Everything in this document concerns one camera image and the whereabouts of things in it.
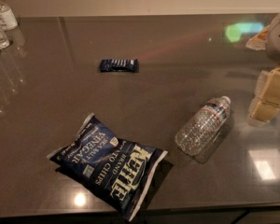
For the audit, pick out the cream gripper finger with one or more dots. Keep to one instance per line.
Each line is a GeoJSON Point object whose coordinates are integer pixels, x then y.
{"type": "Point", "coordinates": [259, 113]}
{"type": "Point", "coordinates": [268, 86]}

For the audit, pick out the blue kettle chip bag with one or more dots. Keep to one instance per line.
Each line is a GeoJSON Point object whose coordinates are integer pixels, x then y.
{"type": "Point", "coordinates": [115, 170]}

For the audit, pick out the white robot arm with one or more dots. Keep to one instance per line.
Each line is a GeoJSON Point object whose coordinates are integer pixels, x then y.
{"type": "Point", "coordinates": [268, 39]}

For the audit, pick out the blue rxbar blueberry bar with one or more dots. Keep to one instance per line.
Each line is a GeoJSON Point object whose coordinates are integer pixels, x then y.
{"type": "Point", "coordinates": [119, 65]}

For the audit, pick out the clear plastic water bottle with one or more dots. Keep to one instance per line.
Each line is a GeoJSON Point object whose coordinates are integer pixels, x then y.
{"type": "Point", "coordinates": [201, 129]}

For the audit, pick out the white pump sanitizer bottle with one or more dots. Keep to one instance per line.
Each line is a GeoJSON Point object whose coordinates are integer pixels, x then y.
{"type": "Point", "coordinates": [7, 18]}

